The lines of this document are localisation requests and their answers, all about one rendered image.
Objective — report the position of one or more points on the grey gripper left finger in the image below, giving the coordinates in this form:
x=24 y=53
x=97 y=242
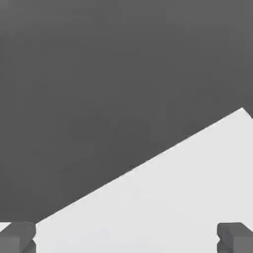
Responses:
x=17 y=237

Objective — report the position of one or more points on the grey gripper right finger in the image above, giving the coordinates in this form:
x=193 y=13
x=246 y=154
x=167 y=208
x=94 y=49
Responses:
x=237 y=240

